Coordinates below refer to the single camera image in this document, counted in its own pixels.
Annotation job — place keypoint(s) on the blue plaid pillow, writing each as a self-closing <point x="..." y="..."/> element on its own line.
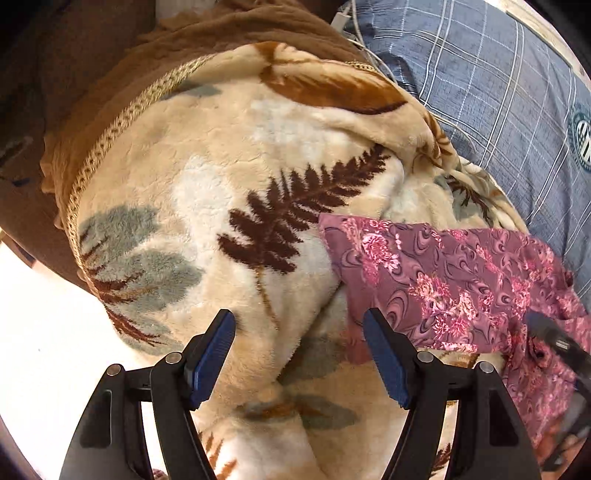
<point x="485" y="92"/>

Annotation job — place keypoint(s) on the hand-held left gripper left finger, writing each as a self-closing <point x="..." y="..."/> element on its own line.
<point x="210" y="364"/>

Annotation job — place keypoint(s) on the beige leaf print fleece blanket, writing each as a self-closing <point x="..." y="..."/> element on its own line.
<point x="207" y="207"/>

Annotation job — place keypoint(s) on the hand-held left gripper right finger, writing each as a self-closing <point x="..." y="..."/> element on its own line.
<point x="388" y="364"/>

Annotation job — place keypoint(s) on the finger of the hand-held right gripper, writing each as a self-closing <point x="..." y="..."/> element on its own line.
<point x="554" y="337"/>

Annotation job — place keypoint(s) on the white charger plug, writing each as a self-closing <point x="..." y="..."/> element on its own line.
<point x="342" y="18"/>

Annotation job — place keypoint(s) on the purple floral garment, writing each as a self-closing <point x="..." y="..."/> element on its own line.
<point x="438" y="286"/>

